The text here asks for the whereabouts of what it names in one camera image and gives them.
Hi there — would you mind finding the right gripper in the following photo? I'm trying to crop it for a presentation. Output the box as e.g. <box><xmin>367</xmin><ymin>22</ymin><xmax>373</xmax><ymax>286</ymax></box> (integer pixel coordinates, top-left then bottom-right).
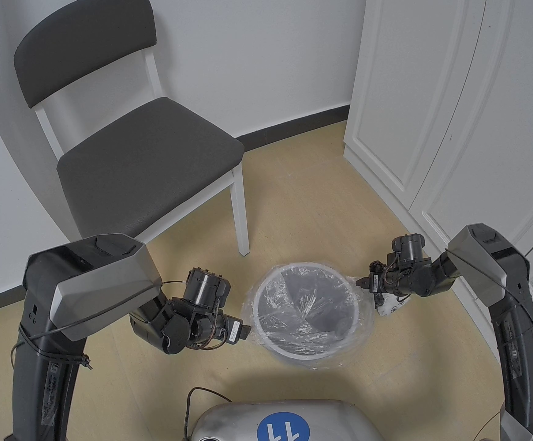
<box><xmin>356</xmin><ymin>270</ymin><xmax>414</xmax><ymax>295</ymax></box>

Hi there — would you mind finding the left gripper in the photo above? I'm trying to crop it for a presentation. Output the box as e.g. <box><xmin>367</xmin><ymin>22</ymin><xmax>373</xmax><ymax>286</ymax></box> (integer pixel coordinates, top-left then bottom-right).
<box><xmin>201</xmin><ymin>314</ymin><xmax>252</xmax><ymax>350</ymax></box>

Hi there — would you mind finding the clear plastic bag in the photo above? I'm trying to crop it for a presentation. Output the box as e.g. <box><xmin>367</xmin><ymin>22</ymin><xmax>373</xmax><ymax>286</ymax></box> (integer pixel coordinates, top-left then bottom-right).
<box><xmin>243</xmin><ymin>261</ymin><xmax>376</xmax><ymax>370</ymax></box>

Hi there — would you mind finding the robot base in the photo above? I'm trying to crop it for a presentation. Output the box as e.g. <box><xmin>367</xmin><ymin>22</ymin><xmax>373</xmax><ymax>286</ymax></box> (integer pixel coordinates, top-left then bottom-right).
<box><xmin>193</xmin><ymin>400</ymin><xmax>384</xmax><ymax>441</ymax></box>

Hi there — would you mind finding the white trash bin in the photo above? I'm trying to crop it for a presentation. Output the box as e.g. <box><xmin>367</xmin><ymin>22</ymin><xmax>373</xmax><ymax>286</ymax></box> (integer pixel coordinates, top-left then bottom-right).
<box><xmin>254</xmin><ymin>265</ymin><xmax>359</xmax><ymax>362</ymax></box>

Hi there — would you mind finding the crumpled white paper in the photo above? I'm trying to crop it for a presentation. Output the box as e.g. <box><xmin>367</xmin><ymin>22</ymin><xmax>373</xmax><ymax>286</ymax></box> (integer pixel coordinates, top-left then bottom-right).
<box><xmin>377</xmin><ymin>292</ymin><xmax>408</xmax><ymax>317</ymax></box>

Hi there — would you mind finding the grey padded white-framed chair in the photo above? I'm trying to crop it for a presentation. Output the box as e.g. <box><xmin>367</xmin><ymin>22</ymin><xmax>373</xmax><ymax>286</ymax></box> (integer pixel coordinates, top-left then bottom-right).
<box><xmin>13</xmin><ymin>0</ymin><xmax>250</xmax><ymax>257</ymax></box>

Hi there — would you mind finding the white wardrobe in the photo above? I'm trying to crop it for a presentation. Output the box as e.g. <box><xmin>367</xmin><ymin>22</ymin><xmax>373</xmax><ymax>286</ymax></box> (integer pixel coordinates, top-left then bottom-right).
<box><xmin>342</xmin><ymin>0</ymin><xmax>533</xmax><ymax>431</ymax></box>

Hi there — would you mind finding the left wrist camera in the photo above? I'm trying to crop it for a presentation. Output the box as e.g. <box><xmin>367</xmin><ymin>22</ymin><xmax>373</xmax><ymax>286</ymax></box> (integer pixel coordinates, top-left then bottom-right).
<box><xmin>215</xmin><ymin>276</ymin><xmax>231</xmax><ymax>313</ymax></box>

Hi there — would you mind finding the black cable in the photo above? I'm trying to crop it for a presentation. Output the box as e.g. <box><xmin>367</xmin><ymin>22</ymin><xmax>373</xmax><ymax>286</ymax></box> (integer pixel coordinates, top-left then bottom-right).
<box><xmin>184</xmin><ymin>387</ymin><xmax>233</xmax><ymax>440</ymax></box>
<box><xmin>475</xmin><ymin>417</ymin><xmax>507</xmax><ymax>441</ymax></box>

